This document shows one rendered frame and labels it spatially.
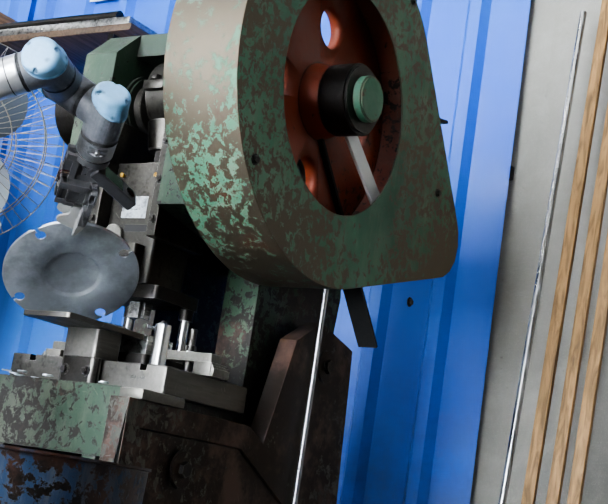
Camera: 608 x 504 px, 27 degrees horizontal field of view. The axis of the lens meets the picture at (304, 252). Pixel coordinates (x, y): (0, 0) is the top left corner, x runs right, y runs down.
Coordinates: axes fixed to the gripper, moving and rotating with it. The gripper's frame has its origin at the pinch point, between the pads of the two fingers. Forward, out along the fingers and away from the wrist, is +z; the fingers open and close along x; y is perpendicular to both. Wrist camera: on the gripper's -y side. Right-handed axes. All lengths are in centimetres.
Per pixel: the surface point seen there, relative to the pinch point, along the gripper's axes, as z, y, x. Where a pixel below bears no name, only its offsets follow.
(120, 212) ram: 9.4, -11.7, -21.1
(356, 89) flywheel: -41, -49, -16
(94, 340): 20.3, -9.1, 10.5
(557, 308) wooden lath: 16, -133, -30
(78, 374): 26.8, -7.5, 14.9
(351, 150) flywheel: -24, -55, -18
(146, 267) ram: 11.3, -18.2, -6.1
